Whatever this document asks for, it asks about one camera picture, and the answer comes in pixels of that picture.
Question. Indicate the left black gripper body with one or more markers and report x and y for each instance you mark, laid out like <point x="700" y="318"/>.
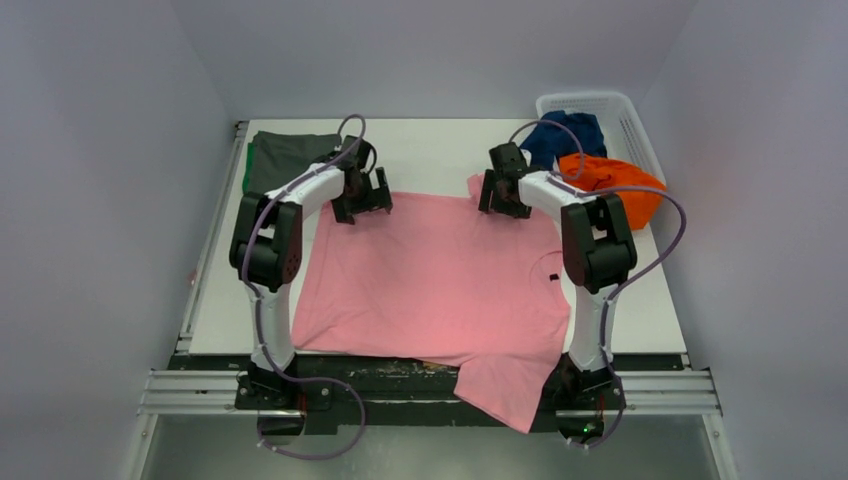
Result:
<point x="353" y="202"/>

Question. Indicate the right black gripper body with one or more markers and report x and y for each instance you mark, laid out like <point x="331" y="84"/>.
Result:
<point x="503" y="194"/>

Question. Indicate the pink t shirt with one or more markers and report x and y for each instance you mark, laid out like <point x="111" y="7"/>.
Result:
<point x="440" y="281"/>

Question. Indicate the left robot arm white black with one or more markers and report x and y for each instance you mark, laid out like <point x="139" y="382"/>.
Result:
<point x="267" y="249"/>

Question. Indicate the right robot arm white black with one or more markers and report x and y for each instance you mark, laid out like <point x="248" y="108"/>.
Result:
<point x="598" y="254"/>

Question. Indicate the navy blue t shirt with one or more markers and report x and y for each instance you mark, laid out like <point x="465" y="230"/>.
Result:
<point x="547" y="143"/>

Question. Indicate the orange t shirt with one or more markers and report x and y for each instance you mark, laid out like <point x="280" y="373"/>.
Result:
<point x="601" y="173"/>

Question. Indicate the folded grey t shirt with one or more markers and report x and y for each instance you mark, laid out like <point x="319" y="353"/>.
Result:
<point x="280" y="158"/>

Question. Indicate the folded green t shirt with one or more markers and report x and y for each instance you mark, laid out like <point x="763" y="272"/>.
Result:
<point x="249" y="160"/>

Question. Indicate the white plastic basket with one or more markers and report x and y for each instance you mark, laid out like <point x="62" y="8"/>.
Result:
<point x="625" y="137"/>

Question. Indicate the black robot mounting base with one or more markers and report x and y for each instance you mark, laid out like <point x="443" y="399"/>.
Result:
<point x="341" y="390"/>

